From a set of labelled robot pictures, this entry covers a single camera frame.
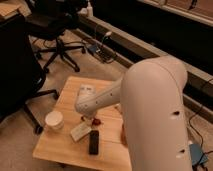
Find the black chair at left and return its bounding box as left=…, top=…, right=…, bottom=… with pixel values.
left=0, top=14, right=59, bottom=134

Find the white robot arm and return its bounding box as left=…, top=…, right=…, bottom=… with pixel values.
left=75, top=56, right=192, bottom=171

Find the black remote control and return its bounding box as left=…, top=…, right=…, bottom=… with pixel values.
left=89, top=130, right=99, bottom=155

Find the wooden table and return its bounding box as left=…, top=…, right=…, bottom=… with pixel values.
left=33, top=76, right=131, bottom=171

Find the black office chair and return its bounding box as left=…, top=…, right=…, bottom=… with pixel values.
left=24, top=0, right=87, bottom=73

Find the power strip with cables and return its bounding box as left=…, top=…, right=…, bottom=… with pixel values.
left=84, top=30, right=118, bottom=64

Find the white spray bottle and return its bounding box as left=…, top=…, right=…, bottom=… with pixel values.
left=80, top=0, right=93, bottom=17

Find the blue box on floor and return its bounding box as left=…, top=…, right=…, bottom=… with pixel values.
left=189, top=143, right=208, bottom=166

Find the red bowl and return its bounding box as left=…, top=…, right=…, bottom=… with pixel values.
left=121, top=125, right=127, bottom=146

